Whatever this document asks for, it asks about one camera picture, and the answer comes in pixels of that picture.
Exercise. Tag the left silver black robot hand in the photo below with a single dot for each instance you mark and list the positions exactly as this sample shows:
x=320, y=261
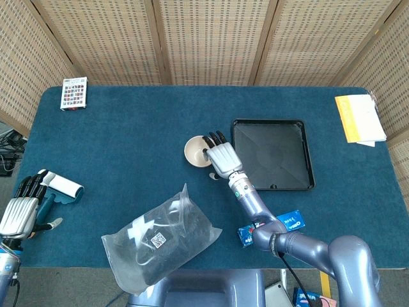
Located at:
x=19, y=214

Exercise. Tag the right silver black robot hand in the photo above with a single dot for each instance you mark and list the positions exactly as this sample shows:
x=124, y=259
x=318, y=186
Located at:
x=223, y=158

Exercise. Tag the white bowl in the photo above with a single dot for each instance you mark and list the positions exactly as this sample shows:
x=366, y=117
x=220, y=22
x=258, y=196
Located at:
x=195, y=153

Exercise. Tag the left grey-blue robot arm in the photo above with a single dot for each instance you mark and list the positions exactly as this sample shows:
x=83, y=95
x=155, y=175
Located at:
x=6, y=265

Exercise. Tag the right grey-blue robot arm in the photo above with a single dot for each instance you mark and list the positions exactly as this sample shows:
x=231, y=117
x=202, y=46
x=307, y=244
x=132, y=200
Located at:
x=306, y=247

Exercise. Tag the black square plastic tray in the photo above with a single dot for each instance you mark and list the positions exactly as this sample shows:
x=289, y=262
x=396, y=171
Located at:
x=278, y=153

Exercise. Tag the teal lint roller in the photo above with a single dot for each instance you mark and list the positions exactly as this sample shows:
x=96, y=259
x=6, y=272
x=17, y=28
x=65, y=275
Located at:
x=65, y=187

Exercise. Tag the blue Oreo cookie box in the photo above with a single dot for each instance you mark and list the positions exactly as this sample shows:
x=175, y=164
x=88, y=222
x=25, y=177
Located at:
x=294, y=221

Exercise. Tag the blue felt table cover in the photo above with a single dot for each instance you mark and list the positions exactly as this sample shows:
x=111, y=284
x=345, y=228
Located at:
x=128, y=144

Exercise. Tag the clear plastic bag black contents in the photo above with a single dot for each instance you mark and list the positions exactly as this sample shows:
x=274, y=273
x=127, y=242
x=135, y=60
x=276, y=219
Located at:
x=166, y=236

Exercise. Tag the woven bamboo folding screen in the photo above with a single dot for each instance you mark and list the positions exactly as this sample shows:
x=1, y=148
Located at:
x=207, y=38

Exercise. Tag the white box with colourful grid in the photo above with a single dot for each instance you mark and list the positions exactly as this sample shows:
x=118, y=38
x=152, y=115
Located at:
x=73, y=94

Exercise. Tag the grey-blue robot torso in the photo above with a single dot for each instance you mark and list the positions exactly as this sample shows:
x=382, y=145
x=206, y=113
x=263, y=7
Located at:
x=198, y=289

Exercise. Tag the yellow and white booklet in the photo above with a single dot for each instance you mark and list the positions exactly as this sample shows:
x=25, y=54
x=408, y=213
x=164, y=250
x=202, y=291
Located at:
x=361, y=116

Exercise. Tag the white paper sheet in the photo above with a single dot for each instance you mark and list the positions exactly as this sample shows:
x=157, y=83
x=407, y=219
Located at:
x=367, y=143

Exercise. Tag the white grey flat board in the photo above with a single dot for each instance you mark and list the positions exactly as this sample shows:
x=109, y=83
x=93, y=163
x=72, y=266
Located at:
x=276, y=294

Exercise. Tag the blue pink Oreo box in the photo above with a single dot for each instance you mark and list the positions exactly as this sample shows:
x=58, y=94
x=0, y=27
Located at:
x=300, y=299

